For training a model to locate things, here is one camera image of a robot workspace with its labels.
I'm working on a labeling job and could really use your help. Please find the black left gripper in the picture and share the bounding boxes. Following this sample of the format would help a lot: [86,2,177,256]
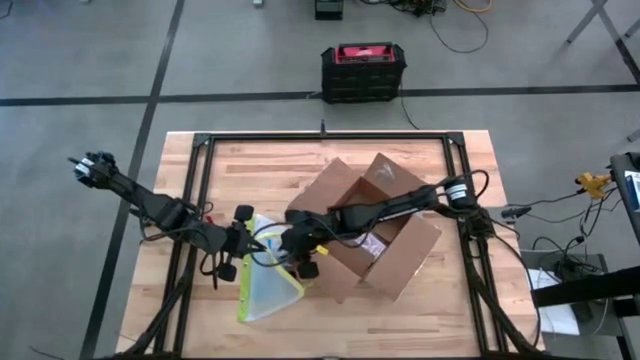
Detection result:
[212,222,267,259]

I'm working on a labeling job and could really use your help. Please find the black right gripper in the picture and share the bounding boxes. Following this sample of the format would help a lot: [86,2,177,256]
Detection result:
[278,209,351,261]

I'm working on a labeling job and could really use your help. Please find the clear pouch with yellow edge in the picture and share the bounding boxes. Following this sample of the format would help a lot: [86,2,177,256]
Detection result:
[236,213,306,324]

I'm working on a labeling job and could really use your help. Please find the brown cardboard shipping box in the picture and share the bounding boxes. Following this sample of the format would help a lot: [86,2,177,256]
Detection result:
[287,152,444,304]

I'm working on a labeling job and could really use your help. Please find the red black tool box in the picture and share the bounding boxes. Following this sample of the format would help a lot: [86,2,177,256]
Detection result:
[320,42,407,105]

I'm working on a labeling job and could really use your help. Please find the black floor device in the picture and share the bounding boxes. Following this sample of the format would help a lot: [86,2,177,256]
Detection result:
[313,0,345,21]

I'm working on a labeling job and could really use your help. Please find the grey side cart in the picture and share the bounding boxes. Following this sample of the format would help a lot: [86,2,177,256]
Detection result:
[519,248,609,341]

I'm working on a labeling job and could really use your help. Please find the white paper sheet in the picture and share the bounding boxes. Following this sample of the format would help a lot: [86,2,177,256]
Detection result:
[529,268,581,336]

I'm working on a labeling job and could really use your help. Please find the black beam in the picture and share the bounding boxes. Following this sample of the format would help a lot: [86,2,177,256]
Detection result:
[532,264,640,309]

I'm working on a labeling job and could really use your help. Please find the black side table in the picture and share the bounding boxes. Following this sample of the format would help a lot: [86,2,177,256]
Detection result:
[608,152,640,246]

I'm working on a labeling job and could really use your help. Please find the blue white box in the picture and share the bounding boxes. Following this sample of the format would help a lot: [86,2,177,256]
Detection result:
[623,170,640,212]

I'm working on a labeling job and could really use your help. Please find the grey table legs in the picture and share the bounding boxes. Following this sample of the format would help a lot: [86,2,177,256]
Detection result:
[566,0,640,84]

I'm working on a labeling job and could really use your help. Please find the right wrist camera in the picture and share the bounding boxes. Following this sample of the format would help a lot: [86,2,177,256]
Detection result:
[296,259,321,281]

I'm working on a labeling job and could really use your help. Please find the black table frame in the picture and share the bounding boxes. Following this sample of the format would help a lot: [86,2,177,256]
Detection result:
[117,130,546,360]

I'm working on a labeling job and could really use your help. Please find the black tool box cable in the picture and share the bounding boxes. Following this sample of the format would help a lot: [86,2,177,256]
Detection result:
[398,82,421,131]

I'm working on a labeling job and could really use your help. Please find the tangled floor cables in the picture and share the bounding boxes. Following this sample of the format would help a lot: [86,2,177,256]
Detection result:
[359,0,449,16]

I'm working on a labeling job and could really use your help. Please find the black cable bundle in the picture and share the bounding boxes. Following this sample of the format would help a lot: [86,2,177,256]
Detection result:
[499,184,621,274]

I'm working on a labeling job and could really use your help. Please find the black floor cable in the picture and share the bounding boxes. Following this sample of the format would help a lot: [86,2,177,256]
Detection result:
[428,9,490,55]

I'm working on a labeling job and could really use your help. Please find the yellow floor cable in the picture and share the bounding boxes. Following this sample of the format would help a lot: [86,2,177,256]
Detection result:
[452,0,496,14]

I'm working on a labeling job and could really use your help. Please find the yellow cable connector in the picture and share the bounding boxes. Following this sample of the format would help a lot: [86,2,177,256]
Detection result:
[574,172,612,200]

